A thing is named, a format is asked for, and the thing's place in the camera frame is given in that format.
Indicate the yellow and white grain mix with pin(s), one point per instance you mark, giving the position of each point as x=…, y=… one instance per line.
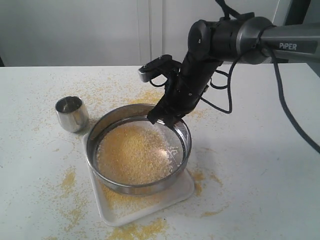
x=137, y=153

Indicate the stainless steel cup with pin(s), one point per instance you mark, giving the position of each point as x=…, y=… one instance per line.
x=72, y=113

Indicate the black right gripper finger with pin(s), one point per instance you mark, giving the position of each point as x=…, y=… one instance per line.
x=170, y=119
x=156, y=114

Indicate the white cabinet behind table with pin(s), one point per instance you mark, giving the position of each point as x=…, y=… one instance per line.
x=98, y=32

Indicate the white square plastic tray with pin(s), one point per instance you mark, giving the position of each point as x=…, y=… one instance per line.
x=118, y=210

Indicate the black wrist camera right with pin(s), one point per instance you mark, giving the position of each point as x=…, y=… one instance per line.
x=164, y=65

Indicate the round steel mesh sieve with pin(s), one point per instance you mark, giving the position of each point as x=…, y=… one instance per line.
x=135, y=113

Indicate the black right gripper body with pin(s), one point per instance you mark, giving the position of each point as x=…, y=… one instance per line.
x=182, y=93

